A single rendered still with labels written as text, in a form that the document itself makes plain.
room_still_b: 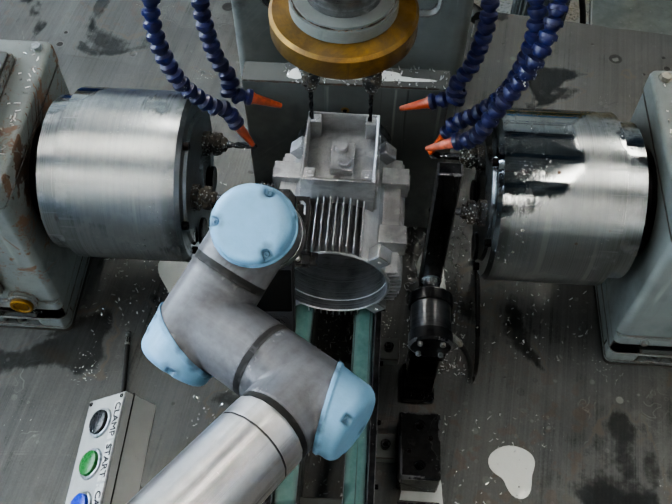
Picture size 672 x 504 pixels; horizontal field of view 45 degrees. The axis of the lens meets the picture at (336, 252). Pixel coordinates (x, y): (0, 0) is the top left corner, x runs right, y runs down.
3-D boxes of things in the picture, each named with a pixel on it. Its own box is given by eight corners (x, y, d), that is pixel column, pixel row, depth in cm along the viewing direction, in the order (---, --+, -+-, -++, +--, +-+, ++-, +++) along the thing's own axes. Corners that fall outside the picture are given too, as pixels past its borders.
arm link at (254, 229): (184, 242, 71) (236, 160, 71) (208, 249, 82) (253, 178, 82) (259, 290, 71) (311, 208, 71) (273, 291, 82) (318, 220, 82)
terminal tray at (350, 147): (307, 144, 119) (306, 110, 113) (380, 148, 119) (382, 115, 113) (299, 210, 112) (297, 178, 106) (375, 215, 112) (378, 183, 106)
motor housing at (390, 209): (285, 204, 132) (278, 125, 116) (401, 212, 131) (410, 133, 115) (269, 312, 121) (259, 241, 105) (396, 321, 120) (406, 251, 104)
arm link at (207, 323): (208, 410, 70) (277, 302, 70) (117, 341, 74) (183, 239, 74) (244, 412, 77) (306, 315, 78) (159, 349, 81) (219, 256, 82)
